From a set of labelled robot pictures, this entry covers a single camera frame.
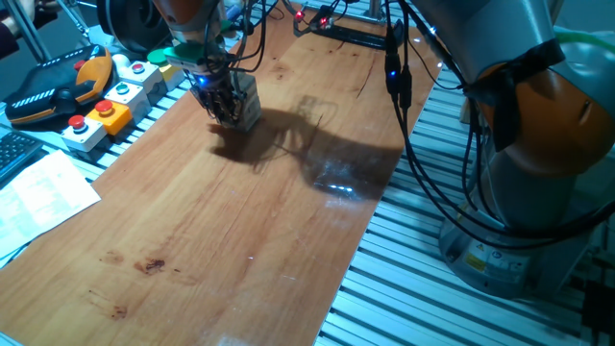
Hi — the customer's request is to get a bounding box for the black round spool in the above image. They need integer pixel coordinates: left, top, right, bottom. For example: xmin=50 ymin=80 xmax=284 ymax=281
xmin=95 ymin=0 xmax=169 ymax=54

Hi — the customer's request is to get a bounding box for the orange wooden board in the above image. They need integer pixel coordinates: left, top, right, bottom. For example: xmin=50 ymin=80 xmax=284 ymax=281
xmin=0 ymin=0 xmax=444 ymax=346

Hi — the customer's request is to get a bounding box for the stack of wooden jenga blocks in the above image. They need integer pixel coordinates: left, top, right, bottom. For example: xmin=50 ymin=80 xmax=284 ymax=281
xmin=234 ymin=71 xmax=263 ymax=134

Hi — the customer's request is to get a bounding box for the green adapter plate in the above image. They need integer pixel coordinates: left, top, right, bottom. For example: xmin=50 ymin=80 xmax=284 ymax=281
xmin=162 ymin=42 xmax=227 ymax=66

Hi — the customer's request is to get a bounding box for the black connector with red light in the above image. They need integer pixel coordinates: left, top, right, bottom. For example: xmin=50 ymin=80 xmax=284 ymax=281
xmin=292 ymin=2 xmax=337 ymax=37

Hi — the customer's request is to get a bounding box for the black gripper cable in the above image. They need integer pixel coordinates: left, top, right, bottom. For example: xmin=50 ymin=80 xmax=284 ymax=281
xmin=201 ymin=0 xmax=270 ymax=78

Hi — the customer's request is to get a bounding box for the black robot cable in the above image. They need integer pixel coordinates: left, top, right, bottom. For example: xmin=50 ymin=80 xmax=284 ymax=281
xmin=383 ymin=0 xmax=615 ymax=251

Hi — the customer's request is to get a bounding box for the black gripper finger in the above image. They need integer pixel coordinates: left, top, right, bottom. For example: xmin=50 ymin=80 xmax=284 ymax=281
xmin=222 ymin=91 xmax=246 ymax=128
xmin=205 ymin=99 xmax=227 ymax=123

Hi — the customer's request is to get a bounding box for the grey box green button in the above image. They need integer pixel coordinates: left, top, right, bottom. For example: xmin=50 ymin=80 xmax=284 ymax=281
xmin=104 ymin=81 xmax=151 ymax=121

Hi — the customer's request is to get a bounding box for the grey aluminium strut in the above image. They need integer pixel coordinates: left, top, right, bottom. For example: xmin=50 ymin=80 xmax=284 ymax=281
xmin=60 ymin=0 xmax=92 ymax=43
xmin=4 ymin=0 xmax=52 ymax=63

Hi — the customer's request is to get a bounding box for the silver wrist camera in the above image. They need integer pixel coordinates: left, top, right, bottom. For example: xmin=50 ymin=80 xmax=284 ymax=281
xmin=166 ymin=57 xmax=213 ymax=74

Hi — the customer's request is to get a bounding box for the black keyboard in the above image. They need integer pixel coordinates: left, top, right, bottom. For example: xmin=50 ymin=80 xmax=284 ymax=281
xmin=0 ymin=130 xmax=44 ymax=184

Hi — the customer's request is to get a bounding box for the white printed paper sheet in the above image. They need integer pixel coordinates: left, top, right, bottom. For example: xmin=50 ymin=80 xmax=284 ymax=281
xmin=0 ymin=150 xmax=102 ymax=260

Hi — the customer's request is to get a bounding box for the black usb cable connector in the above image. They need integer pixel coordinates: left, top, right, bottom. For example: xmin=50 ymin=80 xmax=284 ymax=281
xmin=382 ymin=28 xmax=403 ymax=97

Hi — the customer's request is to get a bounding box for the person hand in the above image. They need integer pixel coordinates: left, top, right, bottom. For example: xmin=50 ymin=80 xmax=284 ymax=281
xmin=22 ymin=0 xmax=60 ymax=20

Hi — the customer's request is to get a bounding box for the black orange teach pendant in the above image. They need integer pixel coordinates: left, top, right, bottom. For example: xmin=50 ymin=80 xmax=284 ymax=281
xmin=4 ymin=44 xmax=115 ymax=127

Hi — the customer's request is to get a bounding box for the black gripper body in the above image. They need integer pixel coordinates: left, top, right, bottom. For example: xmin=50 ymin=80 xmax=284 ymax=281
xmin=189 ymin=69 xmax=237 ymax=110

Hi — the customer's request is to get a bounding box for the yellow box big green button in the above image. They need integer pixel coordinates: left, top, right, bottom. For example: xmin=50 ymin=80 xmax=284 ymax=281
xmin=146 ymin=47 xmax=186 ymax=92

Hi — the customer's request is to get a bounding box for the black c-clamp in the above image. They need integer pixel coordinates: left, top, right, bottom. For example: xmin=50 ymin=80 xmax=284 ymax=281
xmin=311 ymin=18 xmax=406 ymax=52

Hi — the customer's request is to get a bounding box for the grey box red button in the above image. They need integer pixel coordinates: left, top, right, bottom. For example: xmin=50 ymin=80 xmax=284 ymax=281
xmin=117 ymin=61 xmax=164 ymax=97
xmin=61 ymin=113 xmax=108 ymax=153

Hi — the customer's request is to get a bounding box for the yellow box red button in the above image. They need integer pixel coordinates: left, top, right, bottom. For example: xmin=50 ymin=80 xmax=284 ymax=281
xmin=86 ymin=99 xmax=134 ymax=136

